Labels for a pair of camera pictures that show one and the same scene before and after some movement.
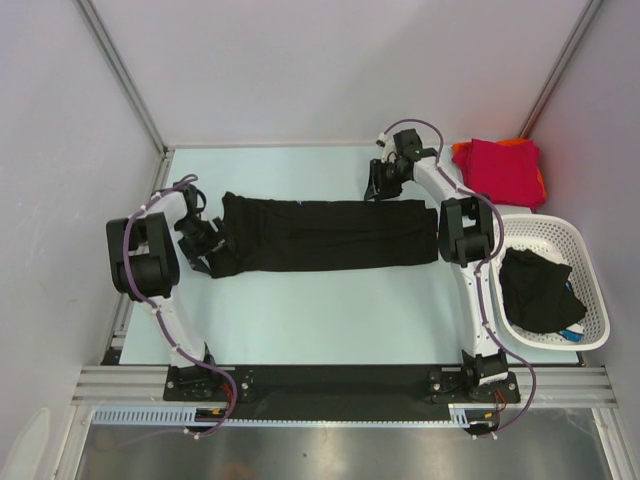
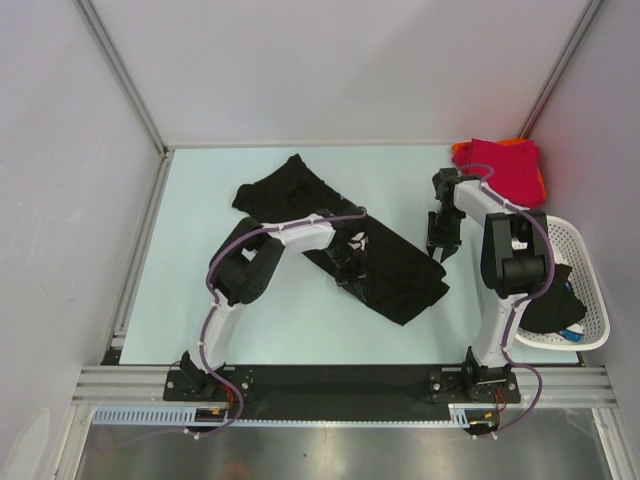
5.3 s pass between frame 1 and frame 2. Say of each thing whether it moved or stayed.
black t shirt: moved
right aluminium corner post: stayed
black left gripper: moved
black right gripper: moved
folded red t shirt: stayed
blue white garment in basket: stayed
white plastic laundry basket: stayed
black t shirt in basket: stayed
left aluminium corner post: stayed
